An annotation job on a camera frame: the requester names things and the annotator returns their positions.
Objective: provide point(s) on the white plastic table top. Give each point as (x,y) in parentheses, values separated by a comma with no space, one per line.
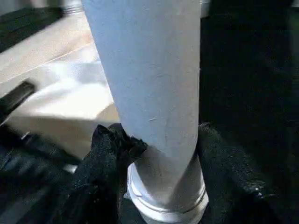
(46,105)

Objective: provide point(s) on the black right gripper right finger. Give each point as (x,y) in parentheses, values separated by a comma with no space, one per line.
(222,168)

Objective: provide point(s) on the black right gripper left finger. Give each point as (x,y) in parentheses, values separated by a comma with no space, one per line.
(102,168)

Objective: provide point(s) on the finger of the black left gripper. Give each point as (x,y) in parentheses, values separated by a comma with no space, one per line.
(35,149)
(18,94)

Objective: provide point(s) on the black work mat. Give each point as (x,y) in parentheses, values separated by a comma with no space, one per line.
(245,70)

